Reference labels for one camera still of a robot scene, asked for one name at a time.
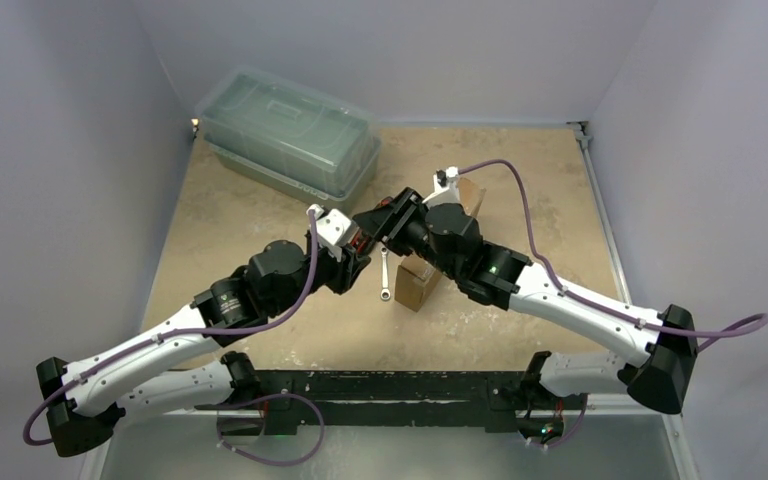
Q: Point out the clear plastic storage bin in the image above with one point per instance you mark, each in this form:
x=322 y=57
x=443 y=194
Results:
x=304 y=143

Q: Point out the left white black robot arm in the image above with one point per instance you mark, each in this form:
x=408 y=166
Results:
x=84 y=401

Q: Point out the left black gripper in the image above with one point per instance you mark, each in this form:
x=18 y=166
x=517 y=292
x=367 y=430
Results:
x=344 y=272

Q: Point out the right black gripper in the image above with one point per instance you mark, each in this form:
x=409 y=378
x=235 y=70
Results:
x=396 y=210

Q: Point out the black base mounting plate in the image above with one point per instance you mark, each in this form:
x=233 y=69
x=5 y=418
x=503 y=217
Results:
x=495 y=401

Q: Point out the brown cardboard express box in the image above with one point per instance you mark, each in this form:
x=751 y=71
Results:
x=416 y=279

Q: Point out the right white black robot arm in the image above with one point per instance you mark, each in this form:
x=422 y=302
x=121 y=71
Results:
x=649 y=355

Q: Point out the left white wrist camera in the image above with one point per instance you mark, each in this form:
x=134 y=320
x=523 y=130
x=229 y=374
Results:
x=335 y=230

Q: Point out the silver ratchet wrench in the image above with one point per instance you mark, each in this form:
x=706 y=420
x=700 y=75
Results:
x=385 y=292

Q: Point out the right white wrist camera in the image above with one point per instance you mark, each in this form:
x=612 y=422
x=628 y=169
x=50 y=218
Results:
x=445 y=188

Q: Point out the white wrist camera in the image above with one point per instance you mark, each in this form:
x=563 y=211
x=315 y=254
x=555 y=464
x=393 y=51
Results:
x=445 y=188
x=335 y=230

